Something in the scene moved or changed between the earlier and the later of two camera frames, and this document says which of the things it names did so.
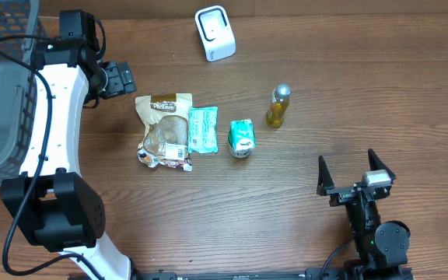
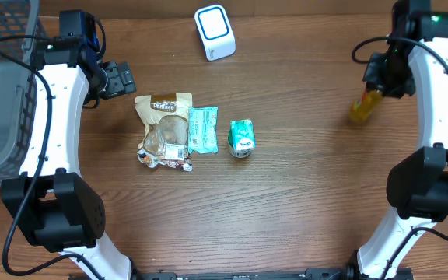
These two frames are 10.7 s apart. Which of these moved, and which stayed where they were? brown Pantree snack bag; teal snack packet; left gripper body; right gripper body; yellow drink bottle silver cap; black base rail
Moved: yellow drink bottle silver cap; right gripper body
Stayed: teal snack packet; left gripper body; brown Pantree snack bag; black base rail
